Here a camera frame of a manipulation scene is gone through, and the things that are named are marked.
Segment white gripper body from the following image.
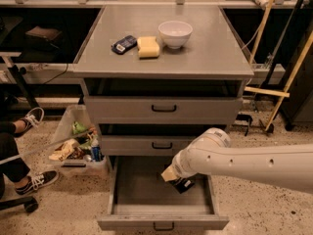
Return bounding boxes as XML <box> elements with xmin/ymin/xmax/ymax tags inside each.
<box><xmin>171</xmin><ymin>150</ymin><xmax>196</xmax><ymax>178</ymax></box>

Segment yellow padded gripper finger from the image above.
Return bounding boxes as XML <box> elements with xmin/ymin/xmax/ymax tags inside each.
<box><xmin>161</xmin><ymin>165</ymin><xmax>178</xmax><ymax>182</ymax></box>

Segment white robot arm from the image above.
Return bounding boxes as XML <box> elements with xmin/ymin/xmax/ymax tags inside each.
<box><xmin>161</xmin><ymin>127</ymin><xmax>313</xmax><ymax>194</ymax></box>

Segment grey open bottom drawer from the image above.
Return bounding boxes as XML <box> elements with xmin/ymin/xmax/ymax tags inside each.
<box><xmin>98</xmin><ymin>156</ymin><xmax>229</xmax><ymax>231</ymax></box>

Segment grey middle drawer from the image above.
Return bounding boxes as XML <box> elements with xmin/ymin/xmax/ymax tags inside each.
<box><xmin>100</xmin><ymin>136</ymin><xmax>195</xmax><ymax>156</ymax></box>

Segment grey drawer cabinet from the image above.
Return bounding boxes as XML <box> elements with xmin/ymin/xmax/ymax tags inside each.
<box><xmin>71</xmin><ymin>4</ymin><xmax>255</xmax><ymax>168</ymax></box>

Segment grey top drawer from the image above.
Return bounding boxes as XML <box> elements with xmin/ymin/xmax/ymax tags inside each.
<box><xmin>84</xmin><ymin>96</ymin><xmax>243</xmax><ymax>125</ymax></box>

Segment blue can in bin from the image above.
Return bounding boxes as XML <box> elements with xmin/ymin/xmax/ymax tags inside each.
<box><xmin>91</xmin><ymin>138</ymin><xmax>102</xmax><ymax>162</ymax></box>

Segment clear plastic storage bin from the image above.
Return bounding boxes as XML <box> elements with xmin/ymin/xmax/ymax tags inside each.
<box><xmin>46</xmin><ymin>105</ymin><xmax>108</xmax><ymax>177</ymax></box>

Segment green snack bag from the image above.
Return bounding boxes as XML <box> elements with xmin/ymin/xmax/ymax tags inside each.
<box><xmin>71</xmin><ymin>121</ymin><xmax>87</xmax><ymax>135</ymax></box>

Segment tan snack bag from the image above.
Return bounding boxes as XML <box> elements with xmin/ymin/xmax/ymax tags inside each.
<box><xmin>49</xmin><ymin>139</ymin><xmax>80</xmax><ymax>162</ymax></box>

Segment yellow sponge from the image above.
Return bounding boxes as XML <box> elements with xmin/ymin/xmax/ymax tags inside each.
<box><xmin>137</xmin><ymin>36</ymin><xmax>159</xmax><ymax>58</ymax></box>

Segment wooden stick leaning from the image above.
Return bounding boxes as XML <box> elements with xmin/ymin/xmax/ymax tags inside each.
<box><xmin>245</xmin><ymin>0</ymin><xmax>313</xmax><ymax>133</ymax></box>

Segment white ceramic bowl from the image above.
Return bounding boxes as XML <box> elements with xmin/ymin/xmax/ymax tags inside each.
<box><xmin>158</xmin><ymin>21</ymin><xmax>193</xmax><ymax>49</ymax></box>

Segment black sneaker lower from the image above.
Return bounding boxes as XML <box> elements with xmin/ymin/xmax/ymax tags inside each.
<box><xmin>15</xmin><ymin>170</ymin><xmax>59</xmax><ymax>196</ymax></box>

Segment black sneaker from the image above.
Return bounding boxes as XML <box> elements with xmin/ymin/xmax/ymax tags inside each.
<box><xmin>15</xmin><ymin>170</ymin><xmax>59</xmax><ymax>196</ymax></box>
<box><xmin>14</xmin><ymin>107</ymin><xmax>44</xmax><ymax>137</ymax></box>

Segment black chair base caster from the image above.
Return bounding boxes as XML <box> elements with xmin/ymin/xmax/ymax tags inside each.
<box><xmin>0</xmin><ymin>196</ymin><xmax>38</xmax><ymax>212</ymax></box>

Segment black sneaker upper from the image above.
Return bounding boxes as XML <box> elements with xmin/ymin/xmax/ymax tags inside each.
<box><xmin>14</xmin><ymin>107</ymin><xmax>44</xmax><ymax>137</ymax></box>

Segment person leg black trousers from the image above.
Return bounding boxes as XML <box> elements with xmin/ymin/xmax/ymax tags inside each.
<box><xmin>0</xmin><ymin>120</ymin><xmax>31</xmax><ymax>198</ymax></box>

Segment long grey stick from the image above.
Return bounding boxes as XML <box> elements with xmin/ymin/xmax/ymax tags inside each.
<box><xmin>0</xmin><ymin>130</ymin><xmax>91</xmax><ymax>165</ymax></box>

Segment brown box on shelf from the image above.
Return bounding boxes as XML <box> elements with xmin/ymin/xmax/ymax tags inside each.
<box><xmin>25</xmin><ymin>26</ymin><xmax>63</xmax><ymax>43</ymax></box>

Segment black cable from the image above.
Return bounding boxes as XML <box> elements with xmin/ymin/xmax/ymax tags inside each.
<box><xmin>41</xmin><ymin>62</ymin><xmax>69</xmax><ymax>85</ymax></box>

